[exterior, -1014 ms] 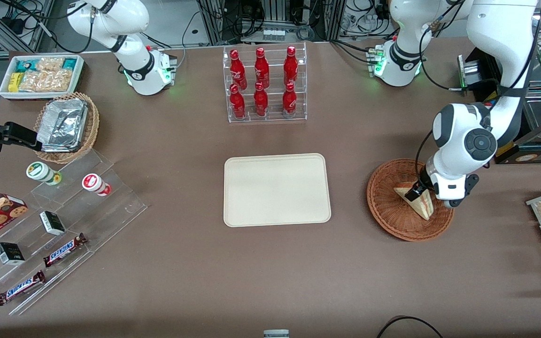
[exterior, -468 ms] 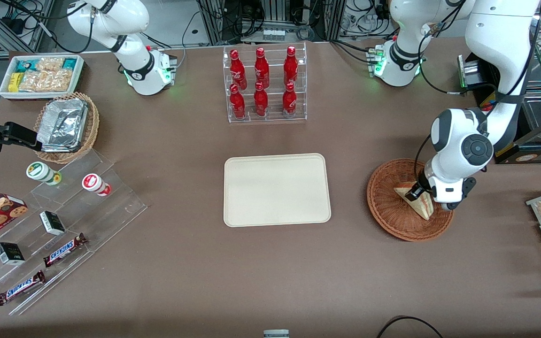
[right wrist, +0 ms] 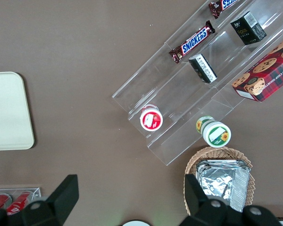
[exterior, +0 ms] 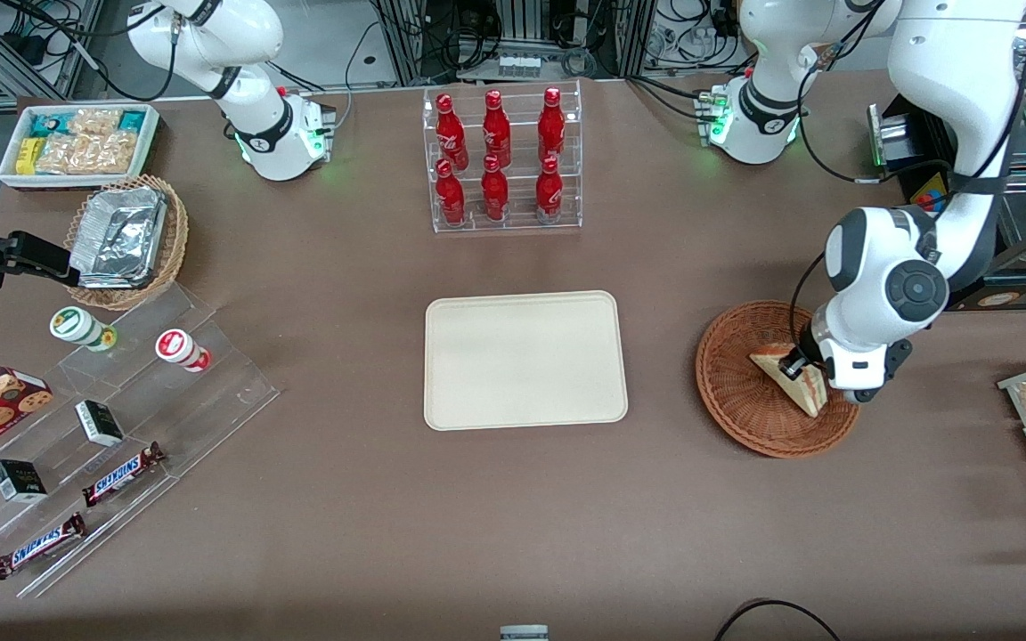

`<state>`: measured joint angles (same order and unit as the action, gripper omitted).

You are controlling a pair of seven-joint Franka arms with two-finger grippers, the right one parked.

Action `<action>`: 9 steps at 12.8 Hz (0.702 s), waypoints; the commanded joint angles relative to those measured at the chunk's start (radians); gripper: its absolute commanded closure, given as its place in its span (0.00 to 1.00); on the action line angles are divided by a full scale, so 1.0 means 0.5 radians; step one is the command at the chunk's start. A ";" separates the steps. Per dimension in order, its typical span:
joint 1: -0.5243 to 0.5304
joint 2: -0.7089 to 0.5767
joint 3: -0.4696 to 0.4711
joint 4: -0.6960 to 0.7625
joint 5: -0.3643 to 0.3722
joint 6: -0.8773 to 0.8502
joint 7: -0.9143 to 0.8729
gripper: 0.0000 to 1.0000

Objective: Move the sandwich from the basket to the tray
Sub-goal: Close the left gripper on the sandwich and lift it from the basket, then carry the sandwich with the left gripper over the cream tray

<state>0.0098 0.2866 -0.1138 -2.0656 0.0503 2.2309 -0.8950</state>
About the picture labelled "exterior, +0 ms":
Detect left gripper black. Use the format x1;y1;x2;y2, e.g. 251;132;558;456
781;340;916;381

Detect triangular sandwich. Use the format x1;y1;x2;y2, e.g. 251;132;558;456
748;340;831;418

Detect brown round wicker basket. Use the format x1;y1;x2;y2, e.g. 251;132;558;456
695;300;863;459

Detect light woven wicker basket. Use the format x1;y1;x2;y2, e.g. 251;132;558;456
62;174;190;312

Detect beige plastic serving tray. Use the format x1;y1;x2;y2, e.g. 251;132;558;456
423;289;630;433

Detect green-lid drink cup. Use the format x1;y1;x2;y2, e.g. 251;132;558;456
49;305;118;353

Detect stacked aluminium foil trays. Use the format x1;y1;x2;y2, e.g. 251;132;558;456
69;186;168;289

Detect large clear cracker bag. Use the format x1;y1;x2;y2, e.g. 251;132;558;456
35;132;139;176

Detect small clear cracker bag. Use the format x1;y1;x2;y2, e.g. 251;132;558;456
68;107;125;137

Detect white rectangular snack bin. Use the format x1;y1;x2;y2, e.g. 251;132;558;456
0;101;161;191

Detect red-lid drink cup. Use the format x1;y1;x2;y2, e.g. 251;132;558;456
154;329;212;374

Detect small black carton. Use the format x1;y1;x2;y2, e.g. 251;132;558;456
74;399;126;448
0;458;49;505

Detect clear acrylic stepped shelf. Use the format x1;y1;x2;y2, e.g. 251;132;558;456
0;284;281;600

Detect Snickers chocolate bar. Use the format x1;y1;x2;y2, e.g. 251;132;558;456
0;512;87;581
82;442;166;508

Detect red cola bottle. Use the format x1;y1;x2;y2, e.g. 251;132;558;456
480;155;511;223
435;93;470;171
537;86;567;166
481;89;513;168
534;157;566;224
434;159;468;227

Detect clear acrylic bottle rack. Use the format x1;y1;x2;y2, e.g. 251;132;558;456
421;79;584;235

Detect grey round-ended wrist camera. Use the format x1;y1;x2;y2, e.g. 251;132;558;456
832;379;885;405

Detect aluminium frame with cables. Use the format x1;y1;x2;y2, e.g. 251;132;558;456
0;0;106;102

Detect black floor cable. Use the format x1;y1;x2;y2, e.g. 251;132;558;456
712;597;844;641

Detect equipment rack with cables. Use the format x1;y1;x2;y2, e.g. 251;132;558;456
369;0;658;83

